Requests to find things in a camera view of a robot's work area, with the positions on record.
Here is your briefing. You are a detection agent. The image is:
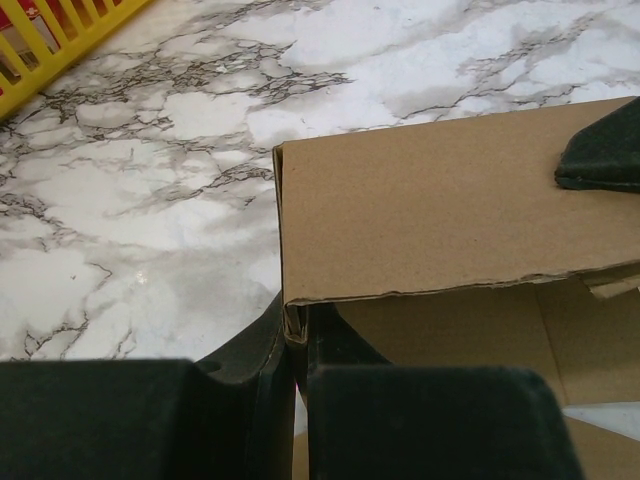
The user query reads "brown cardboard box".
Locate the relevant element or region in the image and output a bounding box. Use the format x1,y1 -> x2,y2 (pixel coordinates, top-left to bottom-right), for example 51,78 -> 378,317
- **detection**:
273,98 -> 639,479

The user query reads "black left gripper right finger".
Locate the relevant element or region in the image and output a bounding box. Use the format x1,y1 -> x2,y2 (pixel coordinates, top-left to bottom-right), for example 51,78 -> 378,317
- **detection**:
306,304 -> 584,479

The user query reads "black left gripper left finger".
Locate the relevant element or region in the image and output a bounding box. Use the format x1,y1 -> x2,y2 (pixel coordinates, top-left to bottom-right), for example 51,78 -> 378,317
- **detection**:
1,300 -> 295,479

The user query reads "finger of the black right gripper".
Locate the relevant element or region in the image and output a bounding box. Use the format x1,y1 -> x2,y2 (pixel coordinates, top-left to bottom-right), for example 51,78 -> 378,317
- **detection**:
554,98 -> 639,194

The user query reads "yellow plastic shopping basket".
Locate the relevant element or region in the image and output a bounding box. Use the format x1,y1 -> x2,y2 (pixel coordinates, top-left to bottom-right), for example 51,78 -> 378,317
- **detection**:
1,0 -> 150,118

